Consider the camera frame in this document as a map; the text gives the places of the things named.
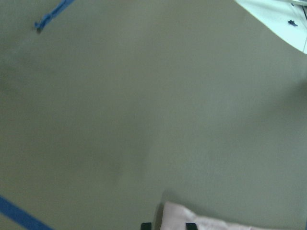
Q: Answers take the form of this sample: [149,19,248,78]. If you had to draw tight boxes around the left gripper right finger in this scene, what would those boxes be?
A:
[185,223,197,230]

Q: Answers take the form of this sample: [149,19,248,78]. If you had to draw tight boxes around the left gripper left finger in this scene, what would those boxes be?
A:
[140,222,152,230]

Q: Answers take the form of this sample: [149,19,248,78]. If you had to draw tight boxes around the pink snoopy t-shirt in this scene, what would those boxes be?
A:
[160,201,305,230]

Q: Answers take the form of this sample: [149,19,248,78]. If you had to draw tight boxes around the blue tape grid lines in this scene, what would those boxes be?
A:
[0,0,74,230]

